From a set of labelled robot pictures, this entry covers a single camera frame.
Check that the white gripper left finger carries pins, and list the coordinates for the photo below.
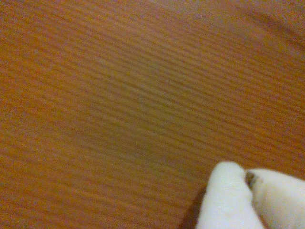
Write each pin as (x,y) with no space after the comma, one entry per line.
(224,200)

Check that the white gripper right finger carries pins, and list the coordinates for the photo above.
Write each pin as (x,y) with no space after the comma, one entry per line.
(283,205)

